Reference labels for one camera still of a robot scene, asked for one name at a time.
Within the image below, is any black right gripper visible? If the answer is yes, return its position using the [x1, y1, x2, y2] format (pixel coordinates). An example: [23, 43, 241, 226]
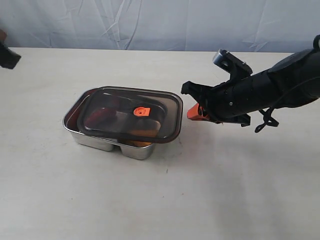
[181, 74, 273, 127]

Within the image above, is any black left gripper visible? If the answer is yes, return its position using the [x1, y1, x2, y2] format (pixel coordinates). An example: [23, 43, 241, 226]
[0, 29, 22, 69]

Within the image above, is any dark lid with orange seal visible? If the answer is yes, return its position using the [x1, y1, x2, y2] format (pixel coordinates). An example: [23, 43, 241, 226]
[77, 86, 183, 144]

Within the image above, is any yellow cheese wedge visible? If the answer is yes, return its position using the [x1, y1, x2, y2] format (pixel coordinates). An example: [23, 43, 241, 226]
[124, 119, 161, 148]

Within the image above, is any steel two-compartment lunch box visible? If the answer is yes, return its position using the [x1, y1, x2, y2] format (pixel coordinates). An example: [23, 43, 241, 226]
[61, 87, 185, 161]

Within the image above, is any red sausage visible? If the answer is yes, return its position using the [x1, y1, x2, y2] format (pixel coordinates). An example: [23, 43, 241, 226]
[83, 97, 120, 129]

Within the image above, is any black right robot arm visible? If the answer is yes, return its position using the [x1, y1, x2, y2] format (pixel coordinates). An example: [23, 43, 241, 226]
[181, 35, 320, 133]

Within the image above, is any white backdrop cloth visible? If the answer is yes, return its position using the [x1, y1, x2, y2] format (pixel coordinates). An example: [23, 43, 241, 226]
[0, 0, 320, 52]

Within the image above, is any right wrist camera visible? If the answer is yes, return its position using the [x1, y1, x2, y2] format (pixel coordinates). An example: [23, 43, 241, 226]
[212, 49, 253, 81]

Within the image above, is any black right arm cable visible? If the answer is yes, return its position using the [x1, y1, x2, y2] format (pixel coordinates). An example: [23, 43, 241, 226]
[254, 76, 320, 133]

